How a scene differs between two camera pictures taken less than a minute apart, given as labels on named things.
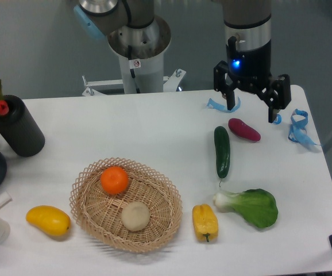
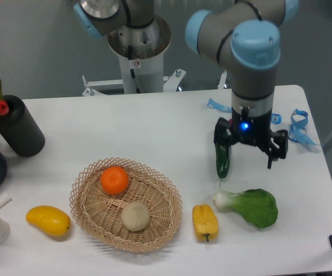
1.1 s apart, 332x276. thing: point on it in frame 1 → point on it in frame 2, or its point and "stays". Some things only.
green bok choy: (257, 206) stays
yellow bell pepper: (205, 222) stays
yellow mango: (51, 220) stays
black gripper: (250, 69) → (246, 127)
